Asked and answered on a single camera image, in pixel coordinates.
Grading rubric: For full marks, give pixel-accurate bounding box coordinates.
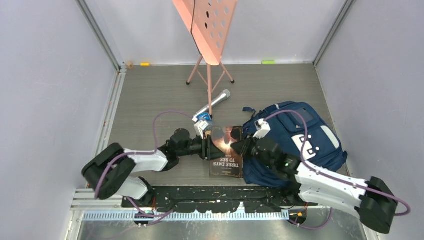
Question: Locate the navy blue student backpack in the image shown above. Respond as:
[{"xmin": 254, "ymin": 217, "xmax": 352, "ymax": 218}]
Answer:
[{"xmin": 241, "ymin": 101, "xmax": 349, "ymax": 190}]

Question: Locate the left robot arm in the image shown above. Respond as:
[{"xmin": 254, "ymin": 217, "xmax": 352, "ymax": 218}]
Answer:
[{"xmin": 81, "ymin": 128, "xmax": 225, "ymax": 207}]

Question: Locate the green tape piece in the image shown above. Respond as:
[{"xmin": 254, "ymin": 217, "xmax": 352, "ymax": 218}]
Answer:
[{"xmin": 261, "ymin": 60, "xmax": 276, "ymax": 65}]

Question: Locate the silver microphone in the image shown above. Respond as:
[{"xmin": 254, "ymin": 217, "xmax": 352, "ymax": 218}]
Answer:
[{"xmin": 192, "ymin": 89, "xmax": 231, "ymax": 122}]

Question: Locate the small wooden block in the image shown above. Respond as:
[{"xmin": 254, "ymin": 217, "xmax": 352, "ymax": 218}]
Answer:
[{"xmin": 125, "ymin": 61, "xmax": 134, "ymax": 70}]

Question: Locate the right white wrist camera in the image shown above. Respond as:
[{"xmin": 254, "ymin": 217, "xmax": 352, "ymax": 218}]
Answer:
[{"xmin": 253, "ymin": 118, "xmax": 271, "ymax": 139}]

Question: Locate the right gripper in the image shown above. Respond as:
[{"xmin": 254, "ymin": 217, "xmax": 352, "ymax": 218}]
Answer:
[{"xmin": 231, "ymin": 132, "xmax": 275, "ymax": 170}]

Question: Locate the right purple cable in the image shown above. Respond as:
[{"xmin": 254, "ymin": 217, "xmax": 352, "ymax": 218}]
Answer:
[{"xmin": 263, "ymin": 109, "xmax": 412, "ymax": 218}]

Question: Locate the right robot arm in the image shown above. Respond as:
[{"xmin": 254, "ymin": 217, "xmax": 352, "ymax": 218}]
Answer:
[{"xmin": 231, "ymin": 136, "xmax": 398, "ymax": 234}]

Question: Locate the pink music stand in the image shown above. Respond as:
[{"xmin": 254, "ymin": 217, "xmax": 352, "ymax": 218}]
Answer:
[{"xmin": 172, "ymin": 0, "xmax": 238, "ymax": 104}]

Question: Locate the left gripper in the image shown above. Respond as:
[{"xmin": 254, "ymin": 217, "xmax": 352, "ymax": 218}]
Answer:
[{"xmin": 177, "ymin": 132, "xmax": 225, "ymax": 161}]

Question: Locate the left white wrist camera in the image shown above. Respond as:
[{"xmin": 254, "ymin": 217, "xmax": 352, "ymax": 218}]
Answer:
[{"xmin": 194, "ymin": 120, "xmax": 210, "ymax": 139}]

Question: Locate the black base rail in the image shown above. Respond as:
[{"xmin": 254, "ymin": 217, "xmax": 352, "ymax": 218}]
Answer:
[{"xmin": 121, "ymin": 185, "xmax": 306, "ymax": 214}]

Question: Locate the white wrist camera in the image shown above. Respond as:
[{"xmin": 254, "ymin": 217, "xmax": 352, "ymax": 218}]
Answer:
[
  {"xmin": 253, "ymin": 118, "xmax": 271, "ymax": 139},
  {"xmin": 194, "ymin": 120, "xmax": 210, "ymax": 139}
]

